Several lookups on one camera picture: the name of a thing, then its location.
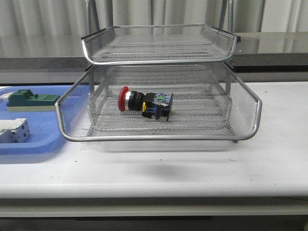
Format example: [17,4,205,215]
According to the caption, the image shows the mesh tray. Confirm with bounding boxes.
[81,25,239,65]
[55,63,262,141]

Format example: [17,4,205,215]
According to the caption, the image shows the red emergency stop button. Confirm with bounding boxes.
[117,86,173,121]

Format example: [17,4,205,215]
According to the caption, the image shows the grey metal rack frame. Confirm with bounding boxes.
[84,0,242,143]

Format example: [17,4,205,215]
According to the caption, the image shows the blue plastic tray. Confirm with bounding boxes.
[0,85,71,155]

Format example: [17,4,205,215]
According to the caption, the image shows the green and beige switch block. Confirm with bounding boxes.
[6,90,60,112]

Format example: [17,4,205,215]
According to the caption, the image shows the grey stone counter ledge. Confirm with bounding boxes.
[0,32,308,86]

